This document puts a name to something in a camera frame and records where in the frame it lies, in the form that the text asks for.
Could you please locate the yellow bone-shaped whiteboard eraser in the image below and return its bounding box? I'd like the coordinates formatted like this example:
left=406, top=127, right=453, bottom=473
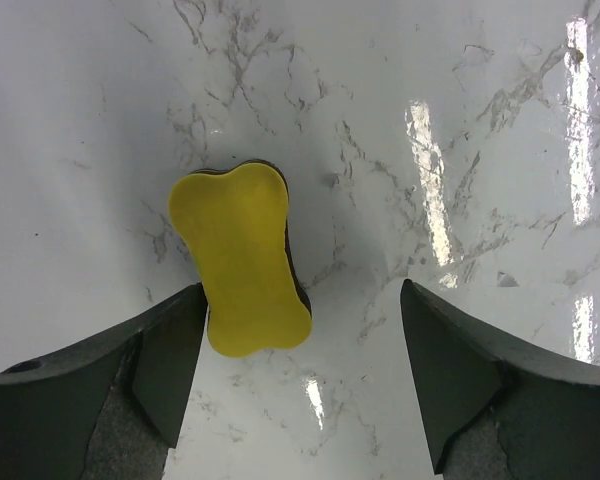
left=167, top=160, right=312, bottom=358

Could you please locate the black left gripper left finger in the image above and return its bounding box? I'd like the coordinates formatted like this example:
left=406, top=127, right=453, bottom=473
left=0, top=284, right=206, bottom=479

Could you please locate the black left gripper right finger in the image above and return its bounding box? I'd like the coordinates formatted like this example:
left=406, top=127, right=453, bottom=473
left=400, top=280, right=600, bottom=479

